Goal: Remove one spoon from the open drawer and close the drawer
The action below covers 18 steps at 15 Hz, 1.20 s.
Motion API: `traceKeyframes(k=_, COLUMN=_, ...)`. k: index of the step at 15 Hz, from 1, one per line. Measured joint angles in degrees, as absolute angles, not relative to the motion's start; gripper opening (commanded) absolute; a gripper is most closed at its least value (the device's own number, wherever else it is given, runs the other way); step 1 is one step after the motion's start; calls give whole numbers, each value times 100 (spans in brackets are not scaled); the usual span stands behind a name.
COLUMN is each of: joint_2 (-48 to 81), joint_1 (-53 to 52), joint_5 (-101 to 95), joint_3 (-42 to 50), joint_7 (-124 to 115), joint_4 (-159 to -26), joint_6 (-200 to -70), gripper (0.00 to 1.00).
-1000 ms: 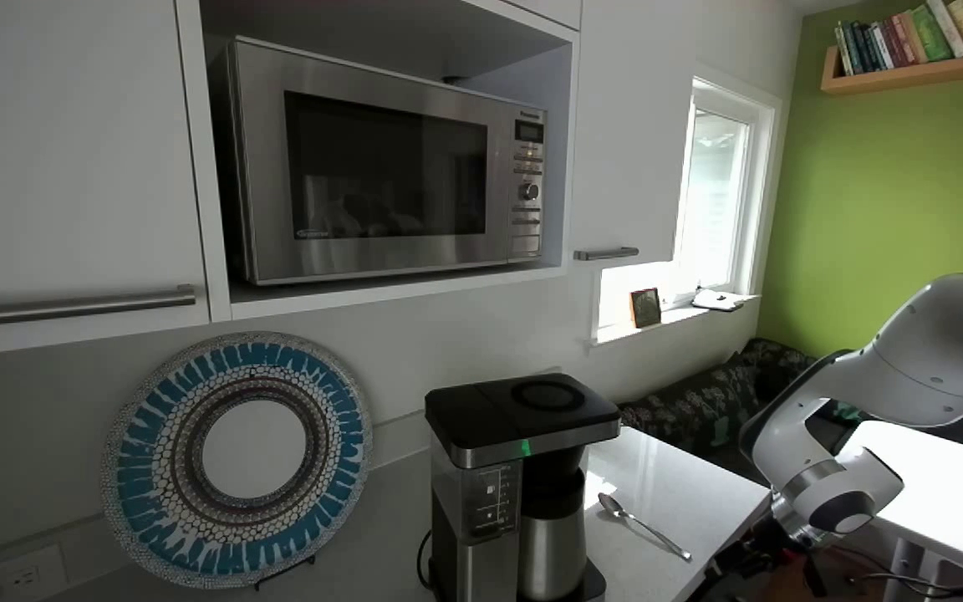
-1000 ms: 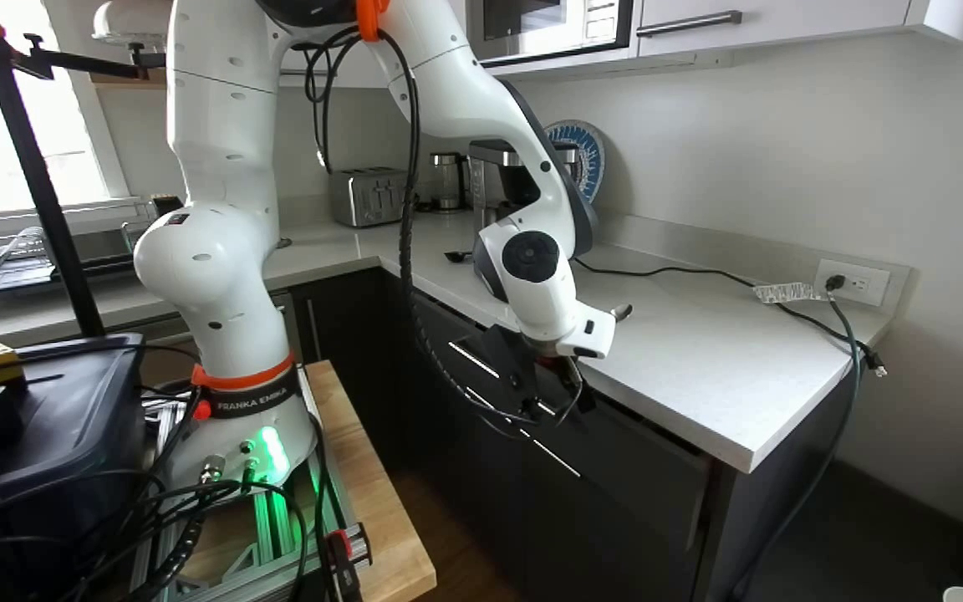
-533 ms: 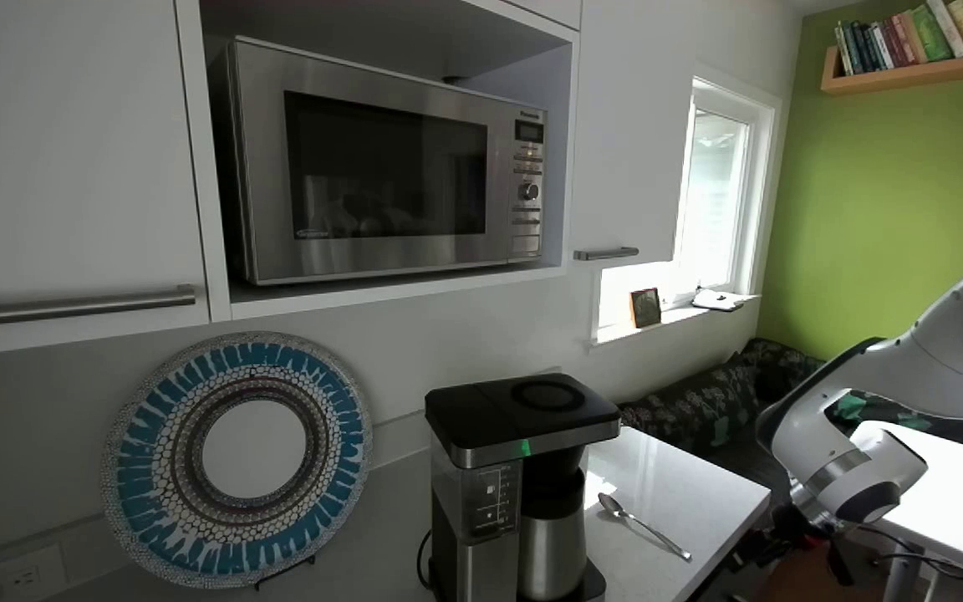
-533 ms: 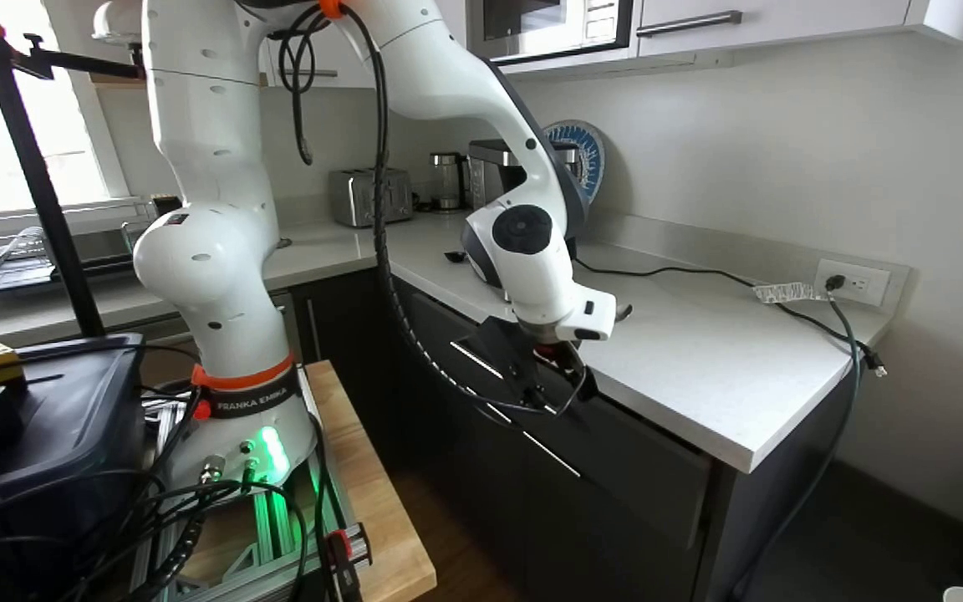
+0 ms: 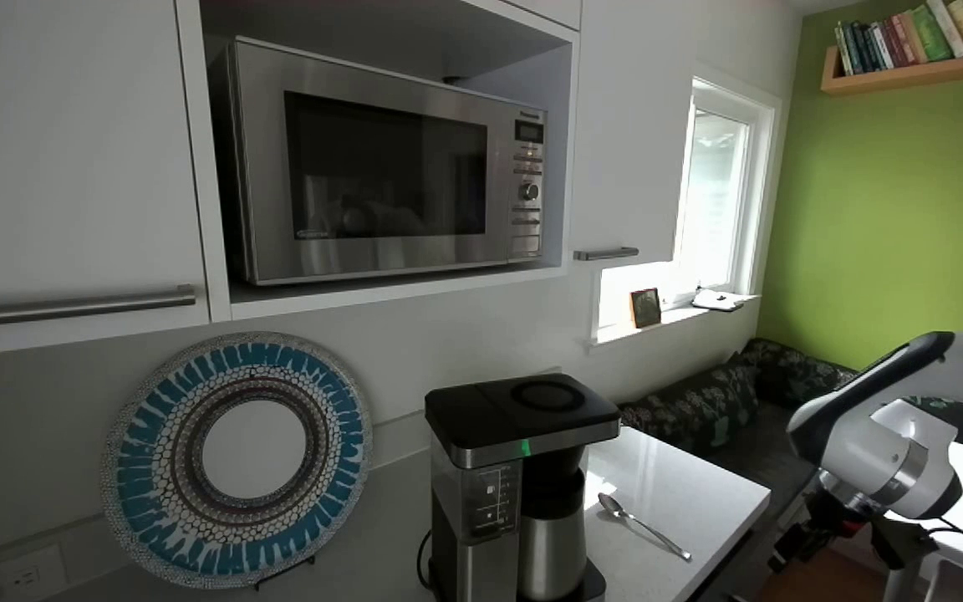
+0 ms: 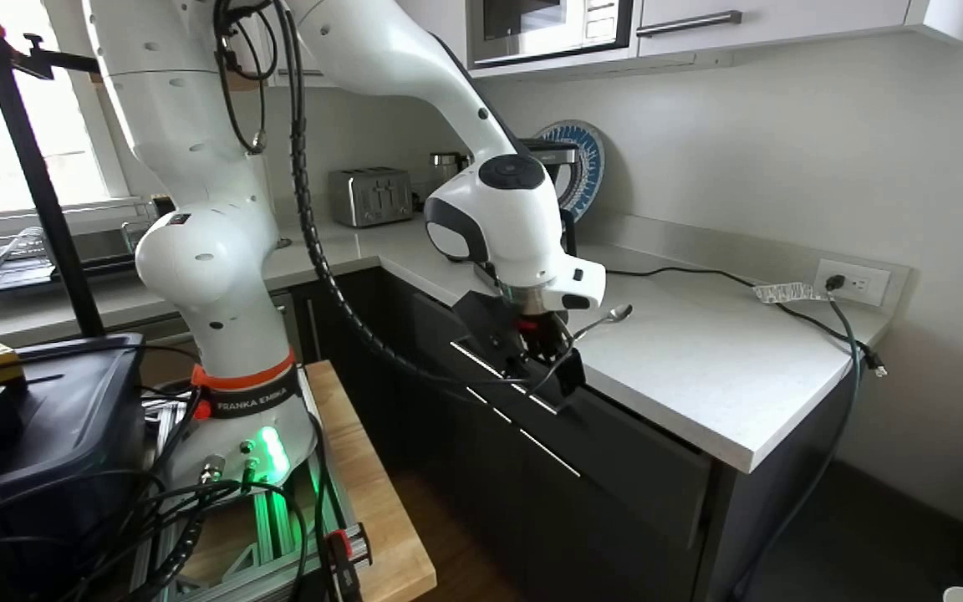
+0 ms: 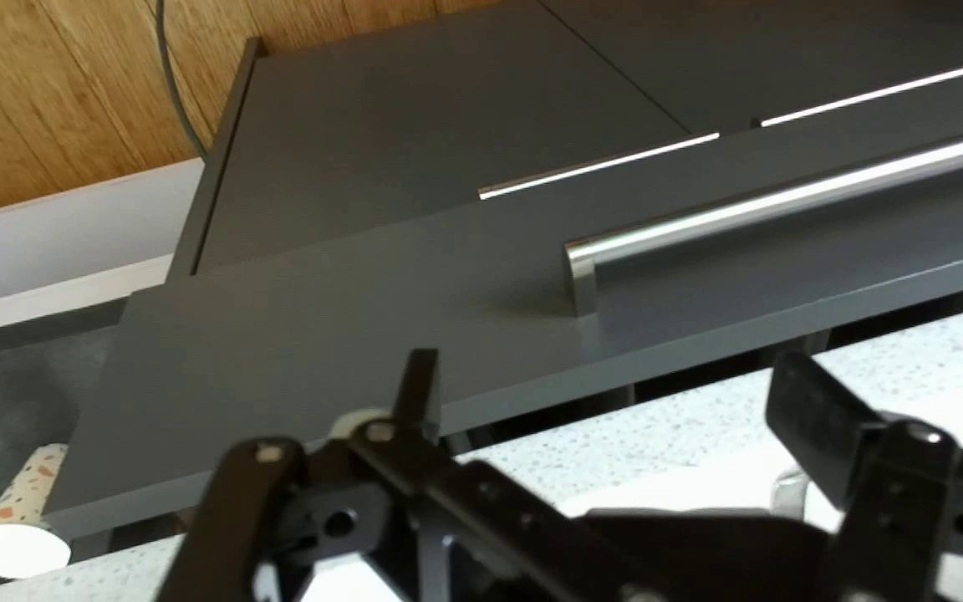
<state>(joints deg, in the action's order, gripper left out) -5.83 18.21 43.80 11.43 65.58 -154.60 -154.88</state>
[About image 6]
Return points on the black equipment case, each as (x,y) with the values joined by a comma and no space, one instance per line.
(33,445)

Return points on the black clamp pole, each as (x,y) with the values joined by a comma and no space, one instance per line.
(41,187)

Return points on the white wall outlet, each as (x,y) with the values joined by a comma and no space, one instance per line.
(849,283)

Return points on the steel teaspoon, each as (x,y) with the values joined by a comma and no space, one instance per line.
(616,313)

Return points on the red clamp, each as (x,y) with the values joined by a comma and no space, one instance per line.
(346,546)

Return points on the blue patterned decorative plate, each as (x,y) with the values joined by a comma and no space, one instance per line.
(588,169)

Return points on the wooden robot cart top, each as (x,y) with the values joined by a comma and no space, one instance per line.
(382,523)

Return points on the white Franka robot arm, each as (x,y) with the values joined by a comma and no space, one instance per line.
(200,256)

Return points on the wide white cabinet door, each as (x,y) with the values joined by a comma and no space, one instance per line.
(793,22)

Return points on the dark grey kitchen drawer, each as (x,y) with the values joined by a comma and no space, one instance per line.
(635,470)

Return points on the dark kitchen base cabinet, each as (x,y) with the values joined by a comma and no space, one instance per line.
(616,557)

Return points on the steel toaster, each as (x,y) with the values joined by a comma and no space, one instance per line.
(375,198)

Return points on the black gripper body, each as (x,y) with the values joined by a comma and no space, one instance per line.
(520,335)

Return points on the small steel canister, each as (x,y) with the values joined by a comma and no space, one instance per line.
(450,169)

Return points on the white corner wall cabinet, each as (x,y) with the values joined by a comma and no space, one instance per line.
(949,18)

